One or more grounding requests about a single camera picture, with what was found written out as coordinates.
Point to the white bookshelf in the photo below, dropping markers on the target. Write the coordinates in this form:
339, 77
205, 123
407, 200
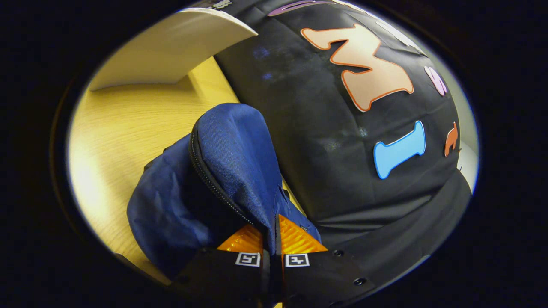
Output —
171, 47

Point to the blue schoolbag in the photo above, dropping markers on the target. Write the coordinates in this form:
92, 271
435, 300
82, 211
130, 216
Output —
231, 145

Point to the black backdrop cloth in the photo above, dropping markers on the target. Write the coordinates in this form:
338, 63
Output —
342, 171

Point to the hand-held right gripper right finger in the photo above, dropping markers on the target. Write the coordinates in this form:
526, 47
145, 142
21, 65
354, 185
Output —
317, 278

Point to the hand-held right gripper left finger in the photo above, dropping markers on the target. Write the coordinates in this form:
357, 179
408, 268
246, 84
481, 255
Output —
222, 278

